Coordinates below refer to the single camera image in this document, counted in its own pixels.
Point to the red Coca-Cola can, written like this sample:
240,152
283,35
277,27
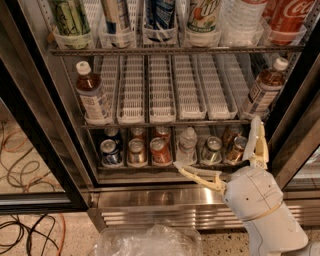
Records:
283,21

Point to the left brown tea bottle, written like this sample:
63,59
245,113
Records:
92,93

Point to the red soda can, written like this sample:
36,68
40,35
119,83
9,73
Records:
161,155
163,132

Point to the glass fridge door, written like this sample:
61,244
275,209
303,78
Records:
293,135
25,97

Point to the clear water bottle top shelf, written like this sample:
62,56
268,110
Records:
240,22

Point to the steel fridge base grille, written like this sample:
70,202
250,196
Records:
186,206

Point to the wire fridge shelf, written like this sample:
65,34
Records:
174,51
172,124

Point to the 7UP can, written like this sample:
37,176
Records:
203,15

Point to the right glass fridge door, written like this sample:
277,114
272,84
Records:
293,135

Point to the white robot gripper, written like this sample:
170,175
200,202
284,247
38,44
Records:
252,192

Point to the silver green front can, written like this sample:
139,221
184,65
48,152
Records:
211,152

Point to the red front soda can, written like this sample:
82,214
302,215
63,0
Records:
161,155

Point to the blue soda can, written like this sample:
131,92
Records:
113,133
110,152

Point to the clear plastic bin with bag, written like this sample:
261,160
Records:
157,240

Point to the white shelf glide tray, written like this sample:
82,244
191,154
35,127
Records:
219,101
130,108
189,95
161,94

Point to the left glass fridge door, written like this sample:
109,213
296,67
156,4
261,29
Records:
25,97

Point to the blue rear soda can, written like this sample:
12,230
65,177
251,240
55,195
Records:
113,133

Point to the small clear water bottle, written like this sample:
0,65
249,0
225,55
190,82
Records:
186,146

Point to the blue front soda can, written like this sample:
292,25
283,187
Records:
110,152

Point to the red rear soda can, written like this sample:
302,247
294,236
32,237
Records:
163,132

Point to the bronze can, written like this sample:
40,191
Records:
236,149
231,131

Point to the right brown tea bottle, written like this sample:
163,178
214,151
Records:
266,87

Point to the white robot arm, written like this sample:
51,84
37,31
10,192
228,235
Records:
278,233

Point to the bronze front can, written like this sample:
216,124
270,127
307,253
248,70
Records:
236,149

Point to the top wire fridge shelf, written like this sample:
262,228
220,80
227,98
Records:
174,51

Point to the gold rear soda can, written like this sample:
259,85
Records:
138,133

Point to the brown tea bottle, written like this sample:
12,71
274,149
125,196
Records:
266,87
92,93

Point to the bronze rear can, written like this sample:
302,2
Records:
231,131

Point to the middle wire fridge shelf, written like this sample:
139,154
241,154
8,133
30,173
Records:
172,124

